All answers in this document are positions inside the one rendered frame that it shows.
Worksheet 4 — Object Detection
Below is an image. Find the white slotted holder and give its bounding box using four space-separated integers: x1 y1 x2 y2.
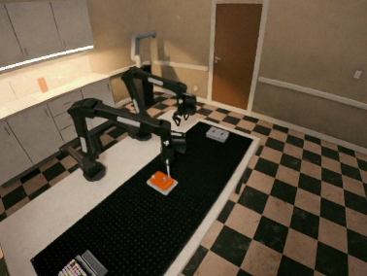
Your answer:
82 250 108 276

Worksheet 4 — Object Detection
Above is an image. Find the orange tube rack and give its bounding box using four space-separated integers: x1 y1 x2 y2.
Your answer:
150 172 174 191

